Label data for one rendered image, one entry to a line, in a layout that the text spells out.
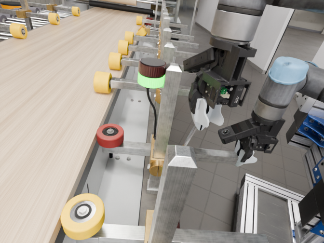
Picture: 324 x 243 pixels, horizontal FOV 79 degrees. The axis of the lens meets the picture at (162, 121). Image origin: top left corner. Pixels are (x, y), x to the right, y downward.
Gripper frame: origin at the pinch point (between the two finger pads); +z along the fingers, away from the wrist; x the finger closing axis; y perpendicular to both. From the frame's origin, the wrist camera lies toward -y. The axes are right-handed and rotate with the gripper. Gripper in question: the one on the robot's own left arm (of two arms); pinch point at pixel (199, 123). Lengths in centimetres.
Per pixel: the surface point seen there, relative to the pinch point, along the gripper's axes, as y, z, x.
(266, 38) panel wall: -289, 27, 334
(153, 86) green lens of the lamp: -4.3, -8.4, -11.4
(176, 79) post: -3.6, -10.0, -6.5
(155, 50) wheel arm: -80, 4, 17
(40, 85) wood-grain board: -49, 10, -41
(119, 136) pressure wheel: -12.2, 10.9, -17.0
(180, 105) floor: -166, 96, 92
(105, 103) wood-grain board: -32.0, 10.9, -18.5
